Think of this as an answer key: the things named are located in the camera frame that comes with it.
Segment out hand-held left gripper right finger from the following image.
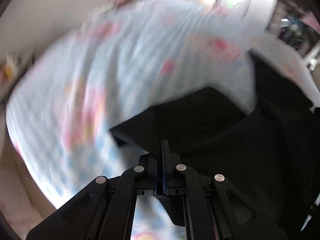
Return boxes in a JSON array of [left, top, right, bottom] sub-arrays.
[[161, 139, 289, 240]]

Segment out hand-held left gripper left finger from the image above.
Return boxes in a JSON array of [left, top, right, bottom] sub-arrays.
[[26, 154, 159, 240]]

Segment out black pants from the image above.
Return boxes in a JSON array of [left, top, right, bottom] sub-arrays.
[[109, 51, 318, 228]]

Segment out printed checkered blanket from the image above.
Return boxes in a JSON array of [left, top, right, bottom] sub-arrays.
[[5, 0, 313, 240]]

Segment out cluttered shelf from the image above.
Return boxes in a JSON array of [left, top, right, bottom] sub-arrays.
[[270, 2, 320, 55]]

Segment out white wardrobe door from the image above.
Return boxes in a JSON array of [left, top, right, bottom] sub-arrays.
[[225, 0, 283, 43]]

